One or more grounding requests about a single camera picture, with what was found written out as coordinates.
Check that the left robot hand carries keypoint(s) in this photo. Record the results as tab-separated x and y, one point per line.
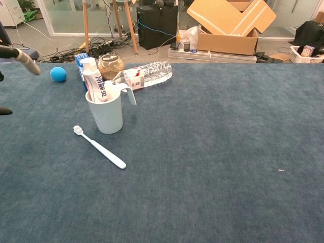
27	63

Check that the white floral toothpaste tube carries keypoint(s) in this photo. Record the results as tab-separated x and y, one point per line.
97	87

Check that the light blue toothbrush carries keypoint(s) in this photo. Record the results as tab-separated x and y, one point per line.
103	151

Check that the black mesh pen cup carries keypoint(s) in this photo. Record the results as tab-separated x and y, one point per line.
186	46

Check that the dark blue machine base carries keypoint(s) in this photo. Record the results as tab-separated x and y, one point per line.
34	53

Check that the blue foam ball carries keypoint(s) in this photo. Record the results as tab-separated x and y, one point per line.
58	74

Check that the green cloth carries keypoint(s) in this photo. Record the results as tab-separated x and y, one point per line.
31	15

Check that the blue cardboard box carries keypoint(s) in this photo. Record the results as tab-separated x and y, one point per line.
78	63

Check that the white cabinet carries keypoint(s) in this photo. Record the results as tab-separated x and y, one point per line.
10	12

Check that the wooden stand leg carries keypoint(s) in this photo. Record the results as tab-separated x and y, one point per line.
86	25
117	20
130	25

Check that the glass jar of grains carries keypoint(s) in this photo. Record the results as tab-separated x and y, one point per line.
110	69

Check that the clear plastic water bottle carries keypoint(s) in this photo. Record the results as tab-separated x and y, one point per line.
154	72

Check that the black computer tower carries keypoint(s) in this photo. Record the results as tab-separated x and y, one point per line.
157	25

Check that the black phone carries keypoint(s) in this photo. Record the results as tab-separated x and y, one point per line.
175	45

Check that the white plastic bag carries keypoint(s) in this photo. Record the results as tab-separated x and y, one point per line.
189	34

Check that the blue carpet table cover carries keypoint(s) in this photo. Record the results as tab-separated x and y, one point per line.
202	152

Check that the open brown cardboard box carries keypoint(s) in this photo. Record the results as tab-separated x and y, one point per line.
225	44

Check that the large flattened cardboard sheet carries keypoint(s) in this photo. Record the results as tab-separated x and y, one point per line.
222	15

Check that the small cardboard piece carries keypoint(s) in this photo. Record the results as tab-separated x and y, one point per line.
281	57

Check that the white plastic basket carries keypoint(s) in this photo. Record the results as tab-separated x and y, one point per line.
298	57

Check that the small printed carton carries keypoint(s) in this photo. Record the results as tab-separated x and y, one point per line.
307	51

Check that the black cloth covered object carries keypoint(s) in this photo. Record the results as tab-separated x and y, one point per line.
310	33

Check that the aluminium rail platform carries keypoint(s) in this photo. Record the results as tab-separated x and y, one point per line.
202	57

